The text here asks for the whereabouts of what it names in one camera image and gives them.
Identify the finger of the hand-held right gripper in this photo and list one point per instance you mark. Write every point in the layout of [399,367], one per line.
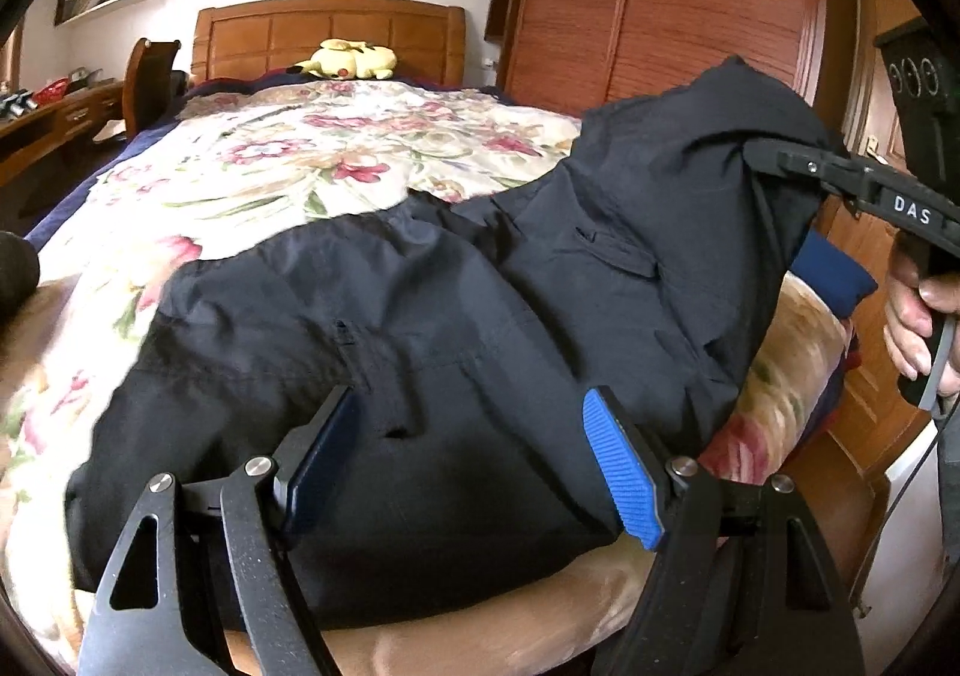
[802,162]

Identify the dark cloth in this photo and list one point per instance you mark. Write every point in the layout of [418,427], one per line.
[15,271]

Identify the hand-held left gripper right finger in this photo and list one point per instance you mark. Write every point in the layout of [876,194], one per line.
[622,470]

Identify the black jacket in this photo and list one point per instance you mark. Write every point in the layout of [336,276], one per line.
[450,331]

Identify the wooden desk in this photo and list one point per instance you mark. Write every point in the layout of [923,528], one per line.
[45,143]

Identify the black grey gadget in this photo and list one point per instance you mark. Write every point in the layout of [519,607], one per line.
[19,106]

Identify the wooden door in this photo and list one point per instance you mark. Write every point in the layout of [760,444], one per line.
[877,383]

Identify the person's right hand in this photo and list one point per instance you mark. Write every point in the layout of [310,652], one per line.
[904,331]

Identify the wooden chair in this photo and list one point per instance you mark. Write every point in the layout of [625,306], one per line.
[150,91]

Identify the floral blanket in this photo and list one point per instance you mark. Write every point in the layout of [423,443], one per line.
[300,151]

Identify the yellow plush toy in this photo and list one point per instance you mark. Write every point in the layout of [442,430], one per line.
[345,60]

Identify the red basket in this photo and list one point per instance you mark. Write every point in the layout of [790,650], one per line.
[51,91]

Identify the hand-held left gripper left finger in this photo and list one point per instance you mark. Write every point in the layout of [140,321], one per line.
[319,458]

